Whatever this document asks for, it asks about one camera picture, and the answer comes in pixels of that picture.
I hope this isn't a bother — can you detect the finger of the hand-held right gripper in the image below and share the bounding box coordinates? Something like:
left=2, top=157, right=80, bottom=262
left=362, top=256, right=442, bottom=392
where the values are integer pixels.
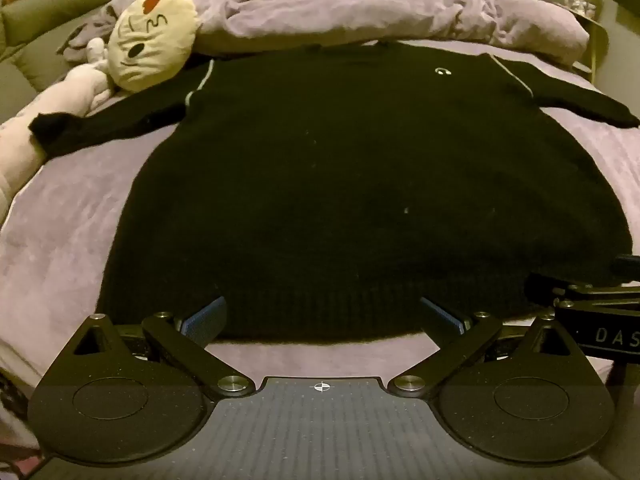
left=614, top=255, right=640, bottom=281
left=524, top=272, right=640, bottom=311

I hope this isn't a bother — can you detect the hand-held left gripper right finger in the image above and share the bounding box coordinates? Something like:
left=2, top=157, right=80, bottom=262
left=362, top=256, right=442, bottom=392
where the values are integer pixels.
left=387, top=296, right=578, bottom=402

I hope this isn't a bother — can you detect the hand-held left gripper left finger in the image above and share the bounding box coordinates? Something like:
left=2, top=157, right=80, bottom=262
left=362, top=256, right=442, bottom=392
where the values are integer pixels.
left=72, top=296, right=257, bottom=402

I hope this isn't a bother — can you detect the pale pink plush toy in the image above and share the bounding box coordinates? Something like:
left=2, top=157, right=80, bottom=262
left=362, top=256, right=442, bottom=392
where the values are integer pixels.
left=0, top=37, right=118, bottom=221

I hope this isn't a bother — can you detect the round cream face pillow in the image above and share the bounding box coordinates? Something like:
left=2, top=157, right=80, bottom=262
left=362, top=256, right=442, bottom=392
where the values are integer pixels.
left=109, top=0, right=196, bottom=93

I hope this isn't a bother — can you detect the olive green sofa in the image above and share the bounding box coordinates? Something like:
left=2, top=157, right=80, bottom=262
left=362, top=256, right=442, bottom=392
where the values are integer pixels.
left=0, top=0, right=116, bottom=126

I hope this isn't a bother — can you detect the yellow side table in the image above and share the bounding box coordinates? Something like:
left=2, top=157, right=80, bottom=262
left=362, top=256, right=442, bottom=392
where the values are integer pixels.
left=570, top=7, right=608, bottom=86

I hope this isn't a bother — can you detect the purple duvet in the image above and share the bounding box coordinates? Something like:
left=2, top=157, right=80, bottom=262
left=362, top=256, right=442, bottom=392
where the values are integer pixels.
left=57, top=0, right=591, bottom=68

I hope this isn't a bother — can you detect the black sweater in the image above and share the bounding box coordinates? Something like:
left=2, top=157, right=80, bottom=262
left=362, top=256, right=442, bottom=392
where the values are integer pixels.
left=27, top=42, right=640, bottom=343

